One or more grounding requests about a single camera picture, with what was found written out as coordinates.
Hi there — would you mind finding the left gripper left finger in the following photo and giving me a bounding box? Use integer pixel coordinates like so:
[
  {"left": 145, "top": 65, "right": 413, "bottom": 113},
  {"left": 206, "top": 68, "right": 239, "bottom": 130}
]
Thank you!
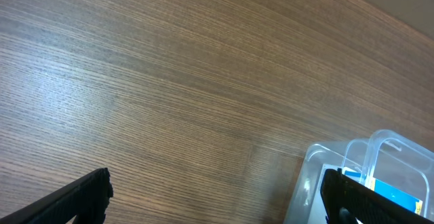
[{"left": 1, "top": 168, "right": 113, "bottom": 224}]

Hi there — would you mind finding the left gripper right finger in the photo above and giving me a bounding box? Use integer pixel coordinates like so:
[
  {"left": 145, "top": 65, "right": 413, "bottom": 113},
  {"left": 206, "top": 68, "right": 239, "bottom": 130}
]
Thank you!
[{"left": 320, "top": 168, "right": 433, "bottom": 224}]

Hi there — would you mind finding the blue Vicks VapoDrops box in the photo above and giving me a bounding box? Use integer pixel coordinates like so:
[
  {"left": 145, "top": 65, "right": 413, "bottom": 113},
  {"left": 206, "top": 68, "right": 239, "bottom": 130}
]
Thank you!
[{"left": 307, "top": 164, "right": 423, "bottom": 224}]

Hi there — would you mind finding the clear plastic container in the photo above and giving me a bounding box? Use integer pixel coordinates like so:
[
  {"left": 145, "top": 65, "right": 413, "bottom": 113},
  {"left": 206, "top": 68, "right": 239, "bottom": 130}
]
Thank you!
[{"left": 285, "top": 130, "right": 433, "bottom": 223}]

